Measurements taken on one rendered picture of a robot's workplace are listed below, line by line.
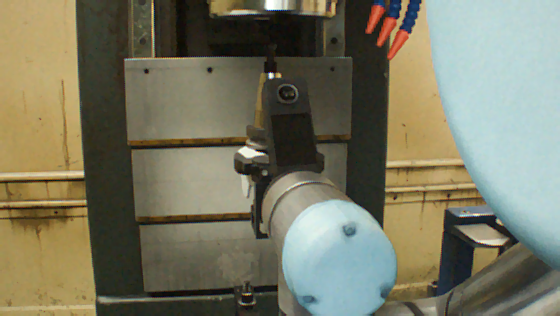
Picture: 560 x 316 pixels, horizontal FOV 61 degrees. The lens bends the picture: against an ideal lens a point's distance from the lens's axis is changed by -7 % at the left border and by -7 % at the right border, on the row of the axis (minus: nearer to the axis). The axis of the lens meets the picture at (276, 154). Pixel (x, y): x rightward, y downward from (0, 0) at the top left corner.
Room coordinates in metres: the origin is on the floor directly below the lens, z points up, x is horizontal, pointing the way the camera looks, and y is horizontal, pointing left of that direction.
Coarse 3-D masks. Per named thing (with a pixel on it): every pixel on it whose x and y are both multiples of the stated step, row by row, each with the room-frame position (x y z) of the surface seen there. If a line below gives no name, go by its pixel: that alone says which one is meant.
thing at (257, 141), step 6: (246, 126) 0.64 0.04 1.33; (252, 126) 0.64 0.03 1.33; (246, 132) 0.63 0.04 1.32; (252, 132) 0.62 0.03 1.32; (258, 132) 0.62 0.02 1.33; (264, 132) 0.61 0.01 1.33; (252, 138) 0.63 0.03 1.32; (258, 138) 0.62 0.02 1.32; (264, 138) 0.61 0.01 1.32; (246, 144) 0.63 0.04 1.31; (252, 144) 0.62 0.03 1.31; (258, 144) 0.62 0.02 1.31; (264, 144) 0.62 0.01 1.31; (258, 150) 0.62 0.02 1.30; (264, 150) 0.61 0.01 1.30
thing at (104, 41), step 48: (96, 0) 1.06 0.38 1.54; (144, 0) 1.04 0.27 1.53; (192, 0) 1.17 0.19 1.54; (96, 48) 1.06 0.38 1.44; (144, 48) 1.04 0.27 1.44; (192, 48) 1.17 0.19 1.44; (240, 48) 1.19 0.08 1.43; (288, 48) 1.20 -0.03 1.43; (336, 48) 1.10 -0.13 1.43; (384, 48) 1.16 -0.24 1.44; (96, 96) 1.06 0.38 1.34; (384, 96) 1.16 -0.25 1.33; (96, 144) 1.06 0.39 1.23; (384, 144) 1.16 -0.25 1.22; (96, 192) 1.06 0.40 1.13; (384, 192) 1.17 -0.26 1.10; (96, 240) 1.06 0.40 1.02; (96, 288) 1.06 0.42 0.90
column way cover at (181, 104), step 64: (128, 64) 1.03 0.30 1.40; (192, 64) 1.05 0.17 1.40; (256, 64) 1.07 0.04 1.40; (320, 64) 1.09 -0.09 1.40; (128, 128) 1.03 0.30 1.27; (192, 128) 1.05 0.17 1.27; (320, 128) 1.09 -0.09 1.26; (192, 192) 1.05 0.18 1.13; (192, 256) 1.06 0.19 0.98; (256, 256) 1.08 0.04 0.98
